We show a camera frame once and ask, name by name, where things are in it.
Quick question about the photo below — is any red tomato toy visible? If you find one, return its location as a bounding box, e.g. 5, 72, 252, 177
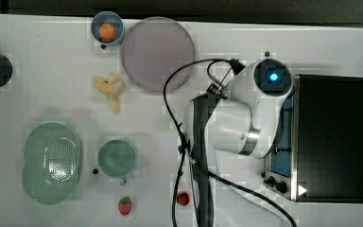
176, 192, 190, 206

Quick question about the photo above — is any peeled banana toy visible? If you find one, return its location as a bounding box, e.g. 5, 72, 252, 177
94, 72, 126, 113

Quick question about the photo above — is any red strawberry toy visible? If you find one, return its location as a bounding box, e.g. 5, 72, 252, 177
118, 197, 132, 216

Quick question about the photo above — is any silver toaster oven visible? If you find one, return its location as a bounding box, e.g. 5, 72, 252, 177
262, 75, 363, 203

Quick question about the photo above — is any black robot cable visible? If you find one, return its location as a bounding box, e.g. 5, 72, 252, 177
162, 58, 299, 227

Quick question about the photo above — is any orange fruit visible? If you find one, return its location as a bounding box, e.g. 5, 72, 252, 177
98, 23, 116, 43

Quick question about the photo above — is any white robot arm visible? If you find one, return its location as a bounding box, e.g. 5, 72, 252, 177
182, 59, 297, 227

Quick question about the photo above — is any grey round plate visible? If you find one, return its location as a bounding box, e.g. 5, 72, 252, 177
121, 17, 195, 92

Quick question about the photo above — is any blue cup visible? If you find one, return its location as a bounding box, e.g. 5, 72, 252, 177
91, 11, 126, 46

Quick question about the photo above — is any green strainer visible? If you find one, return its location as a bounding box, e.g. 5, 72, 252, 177
22, 122, 81, 205

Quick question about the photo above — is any green mug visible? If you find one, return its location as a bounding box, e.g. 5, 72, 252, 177
97, 139, 137, 185

